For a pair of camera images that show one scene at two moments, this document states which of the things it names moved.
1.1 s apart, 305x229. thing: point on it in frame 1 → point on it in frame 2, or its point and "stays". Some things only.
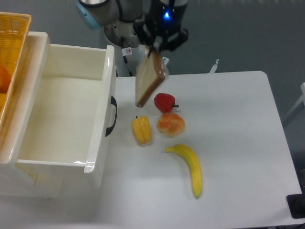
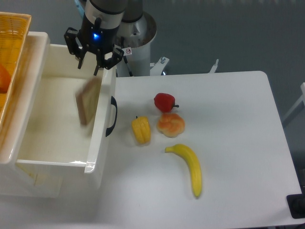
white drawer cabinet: [16, 182] stays
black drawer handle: [113, 102] stays
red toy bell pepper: [165, 102] stays
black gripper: [163, 24] → [96, 39]
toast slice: [151, 71] → [86, 100]
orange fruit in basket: [5, 79] stays
